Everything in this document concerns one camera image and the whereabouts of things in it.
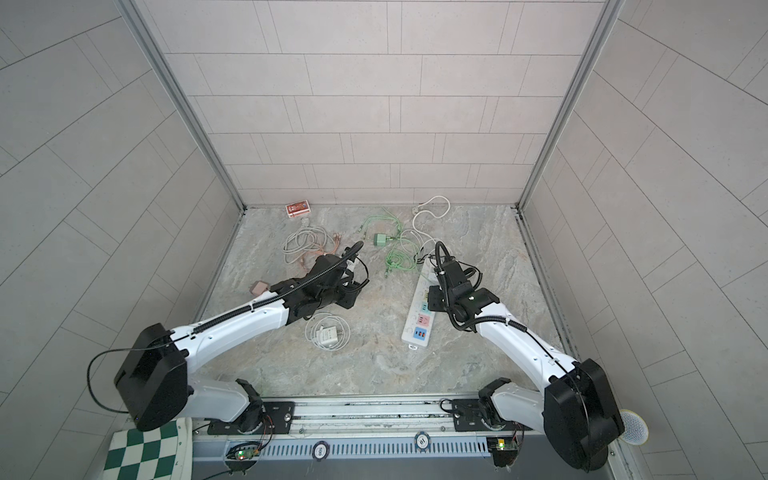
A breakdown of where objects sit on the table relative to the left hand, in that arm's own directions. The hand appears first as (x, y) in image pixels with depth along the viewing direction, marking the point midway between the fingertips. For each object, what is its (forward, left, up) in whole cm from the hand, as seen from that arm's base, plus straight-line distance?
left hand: (364, 282), depth 83 cm
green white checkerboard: (-38, +42, -9) cm, 58 cm away
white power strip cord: (+34, -19, -8) cm, 40 cm away
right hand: (-2, -19, -4) cm, 20 cm away
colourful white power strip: (-8, -16, -8) cm, 19 cm away
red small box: (+38, +30, -10) cm, 49 cm away
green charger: (+23, -3, -10) cm, 25 cm away
